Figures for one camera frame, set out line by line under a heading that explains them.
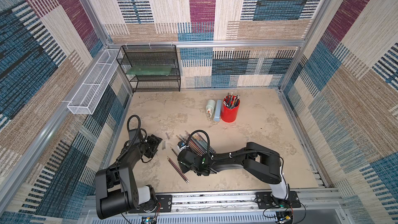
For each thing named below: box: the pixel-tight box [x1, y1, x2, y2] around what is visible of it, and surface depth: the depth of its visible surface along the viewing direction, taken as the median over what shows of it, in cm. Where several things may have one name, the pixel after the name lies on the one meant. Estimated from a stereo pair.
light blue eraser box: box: [213, 99, 222, 122], surface depth 104 cm
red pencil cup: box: [220, 92, 240, 123], surface depth 98 cm
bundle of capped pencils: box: [175, 130, 217, 156], surface depth 93 cm
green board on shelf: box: [125, 64, 172, 76], surface depth 107 cm
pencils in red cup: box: [222, 92, 240, 110], surface depth 96 cm
